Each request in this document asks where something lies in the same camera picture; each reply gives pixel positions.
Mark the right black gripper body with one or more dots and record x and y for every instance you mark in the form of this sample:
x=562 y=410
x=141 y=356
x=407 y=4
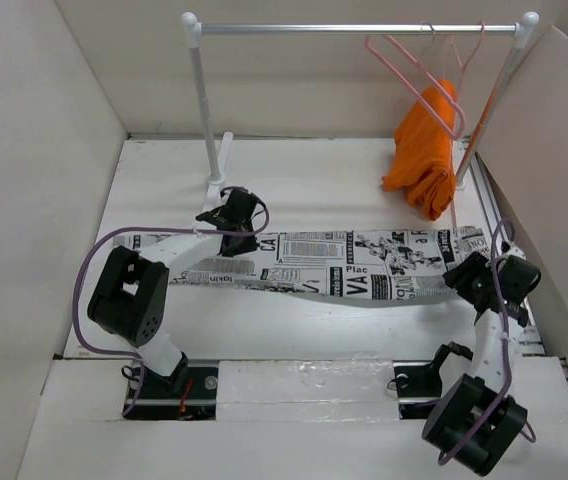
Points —
x=474 y=275

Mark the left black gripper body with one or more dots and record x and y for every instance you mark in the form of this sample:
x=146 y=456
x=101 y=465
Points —
x=246 y=225

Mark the newspaper print trousers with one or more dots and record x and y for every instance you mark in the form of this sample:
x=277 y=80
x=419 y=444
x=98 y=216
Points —
x=377 y=265

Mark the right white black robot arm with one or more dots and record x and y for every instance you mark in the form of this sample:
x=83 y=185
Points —
x=477 y=419

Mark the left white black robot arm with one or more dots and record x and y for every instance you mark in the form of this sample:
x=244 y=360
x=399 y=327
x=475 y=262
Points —
x=130 y=295

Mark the orange garment on hanger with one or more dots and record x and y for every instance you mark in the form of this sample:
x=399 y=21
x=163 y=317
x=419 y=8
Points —
x=423 y=163

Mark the white metal clothes rack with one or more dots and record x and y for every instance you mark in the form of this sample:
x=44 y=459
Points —
x=218 y=155

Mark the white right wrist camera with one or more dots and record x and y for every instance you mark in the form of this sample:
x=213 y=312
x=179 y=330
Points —
x=511 y=249

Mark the aluminium rail right side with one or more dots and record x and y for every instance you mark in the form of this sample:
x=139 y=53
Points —
x=517 y=277

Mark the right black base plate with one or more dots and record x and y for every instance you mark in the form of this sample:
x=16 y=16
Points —
x=417 y=386

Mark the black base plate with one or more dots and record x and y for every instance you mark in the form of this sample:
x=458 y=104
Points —
x=417 y=386
x=152 y=401

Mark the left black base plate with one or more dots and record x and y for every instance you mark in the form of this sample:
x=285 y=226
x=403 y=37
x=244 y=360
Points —
x=152 y=401

